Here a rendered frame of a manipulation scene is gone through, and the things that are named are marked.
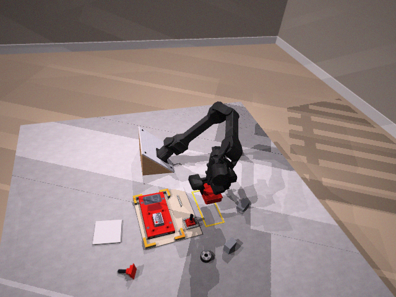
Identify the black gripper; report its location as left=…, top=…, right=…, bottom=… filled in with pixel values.
left=188, top=163, right=237, bottom=195

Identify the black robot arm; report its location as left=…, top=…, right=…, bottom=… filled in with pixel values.
left=156, top=101, right=243, bottom=195

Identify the white square sheet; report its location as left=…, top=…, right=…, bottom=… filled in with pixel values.
left=93, top=220, right=122, bottom=245

